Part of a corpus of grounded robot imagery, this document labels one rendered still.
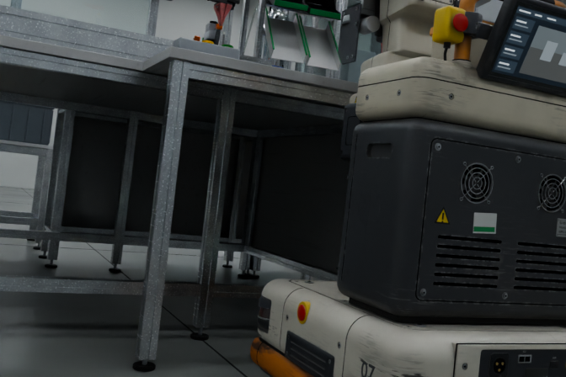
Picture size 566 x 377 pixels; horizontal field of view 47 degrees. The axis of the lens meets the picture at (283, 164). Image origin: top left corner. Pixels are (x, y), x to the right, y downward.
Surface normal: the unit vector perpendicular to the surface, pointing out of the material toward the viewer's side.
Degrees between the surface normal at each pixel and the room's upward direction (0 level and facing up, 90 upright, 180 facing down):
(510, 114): 90
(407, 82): 90
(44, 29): 90
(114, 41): 90
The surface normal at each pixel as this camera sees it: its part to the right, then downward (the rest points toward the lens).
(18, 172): 0.42, 0.01
